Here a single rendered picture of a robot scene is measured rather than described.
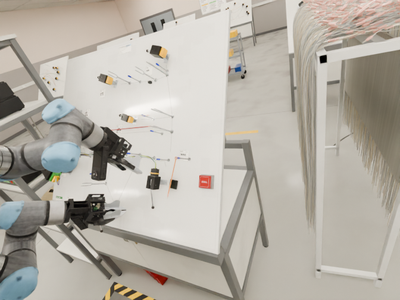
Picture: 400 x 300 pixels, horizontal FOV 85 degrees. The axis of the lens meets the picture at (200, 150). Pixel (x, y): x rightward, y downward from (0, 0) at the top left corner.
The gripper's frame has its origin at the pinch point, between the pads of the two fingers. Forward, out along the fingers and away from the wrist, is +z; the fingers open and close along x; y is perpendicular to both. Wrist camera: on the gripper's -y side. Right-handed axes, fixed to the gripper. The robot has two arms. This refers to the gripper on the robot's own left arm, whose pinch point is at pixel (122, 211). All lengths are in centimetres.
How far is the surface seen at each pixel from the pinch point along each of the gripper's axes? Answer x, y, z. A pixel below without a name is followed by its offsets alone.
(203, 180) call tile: -0.5, 23.2, 24.3
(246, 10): 737, 94, 562
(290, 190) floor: 17, -10, 175
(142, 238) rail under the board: -3.7, -21.3, 17.6
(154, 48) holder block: 58, 43, 8
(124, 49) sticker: 86, 25, 6
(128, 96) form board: 62, 12, 9
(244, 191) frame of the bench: 0, 13, 63
